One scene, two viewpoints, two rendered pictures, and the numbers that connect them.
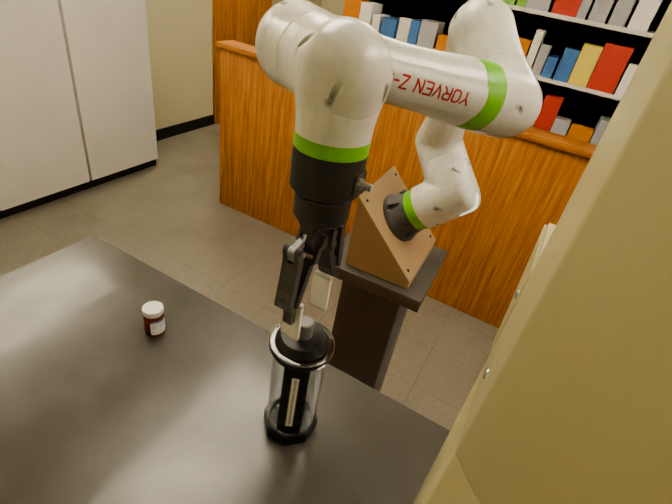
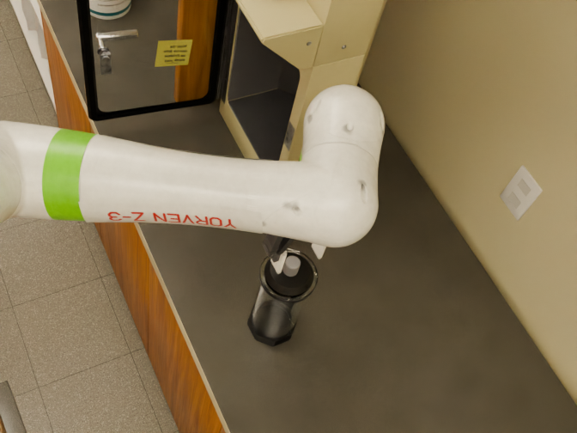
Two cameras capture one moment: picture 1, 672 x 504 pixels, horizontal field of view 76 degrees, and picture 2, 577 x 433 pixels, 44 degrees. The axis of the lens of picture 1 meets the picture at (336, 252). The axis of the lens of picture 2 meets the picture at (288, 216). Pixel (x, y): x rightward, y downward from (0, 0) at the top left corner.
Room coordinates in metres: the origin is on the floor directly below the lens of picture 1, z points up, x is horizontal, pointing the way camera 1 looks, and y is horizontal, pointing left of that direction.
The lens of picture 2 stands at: (1.11, 0.29, 2.31)
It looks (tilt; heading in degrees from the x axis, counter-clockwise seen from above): 56 degrees down; 206
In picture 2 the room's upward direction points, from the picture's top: 17 degrees clockwise
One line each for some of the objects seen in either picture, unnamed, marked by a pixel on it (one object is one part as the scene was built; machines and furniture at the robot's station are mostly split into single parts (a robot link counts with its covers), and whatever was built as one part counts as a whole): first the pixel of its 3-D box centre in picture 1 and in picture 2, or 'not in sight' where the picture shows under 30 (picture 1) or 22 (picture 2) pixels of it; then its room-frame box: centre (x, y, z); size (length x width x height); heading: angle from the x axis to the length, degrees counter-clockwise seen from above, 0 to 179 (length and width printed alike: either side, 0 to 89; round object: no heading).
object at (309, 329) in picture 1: (303, 335); (289, 271); (0.51, 0.03, 1.18); 0.09 x 0.09 x 0.07
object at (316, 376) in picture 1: (296, 382); (280, 299); (0.51, 0.03, 1.06); 0.11 x 0.11 x 0.21
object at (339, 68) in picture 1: (337, 85); (341, 137); (0.51, 0.03, 1.57); 0.13 x 0.11 x 0.14; 33
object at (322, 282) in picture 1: (320, 290); (278, 257); (0.54, 0.01, 1.25); 0.03 x 0.01 x 0.07; 67
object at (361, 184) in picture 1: (330, 171); not in sight; (0.50, 0.03, 1.47); 0.12 x 0.09 x 0.06; 67
